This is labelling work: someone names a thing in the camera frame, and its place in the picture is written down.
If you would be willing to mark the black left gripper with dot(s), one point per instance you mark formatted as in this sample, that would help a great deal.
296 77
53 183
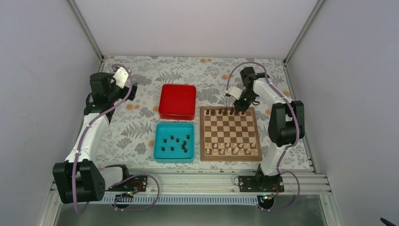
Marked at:
132 94

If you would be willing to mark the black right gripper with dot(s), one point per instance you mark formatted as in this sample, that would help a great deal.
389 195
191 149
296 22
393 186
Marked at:
243 107

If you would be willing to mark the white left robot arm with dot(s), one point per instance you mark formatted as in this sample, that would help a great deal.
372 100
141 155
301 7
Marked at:
77 178

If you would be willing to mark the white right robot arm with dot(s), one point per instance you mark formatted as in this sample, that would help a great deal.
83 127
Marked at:
286 126

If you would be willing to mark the wooden chessboard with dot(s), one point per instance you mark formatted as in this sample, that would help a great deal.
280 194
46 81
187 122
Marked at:
229 137

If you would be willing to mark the red square tin lid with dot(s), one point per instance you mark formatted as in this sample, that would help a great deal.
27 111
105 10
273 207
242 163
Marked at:
177 102

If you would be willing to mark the blue plastic tray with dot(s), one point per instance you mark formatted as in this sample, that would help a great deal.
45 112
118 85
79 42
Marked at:
174 142

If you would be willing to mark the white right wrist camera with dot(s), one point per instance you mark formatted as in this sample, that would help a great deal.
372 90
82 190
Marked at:
233 91

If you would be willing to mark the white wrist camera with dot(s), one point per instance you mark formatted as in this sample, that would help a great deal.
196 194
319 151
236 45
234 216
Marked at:
121 76
233 91

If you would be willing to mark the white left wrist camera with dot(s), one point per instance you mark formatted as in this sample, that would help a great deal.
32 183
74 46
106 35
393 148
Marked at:
121 76

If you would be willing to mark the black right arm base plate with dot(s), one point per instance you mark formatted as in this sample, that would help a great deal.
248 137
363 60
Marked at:
262 184

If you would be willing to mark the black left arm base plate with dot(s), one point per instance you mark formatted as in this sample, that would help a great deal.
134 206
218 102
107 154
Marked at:
136 184

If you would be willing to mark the aluminium front rail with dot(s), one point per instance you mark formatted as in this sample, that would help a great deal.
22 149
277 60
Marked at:
213 187

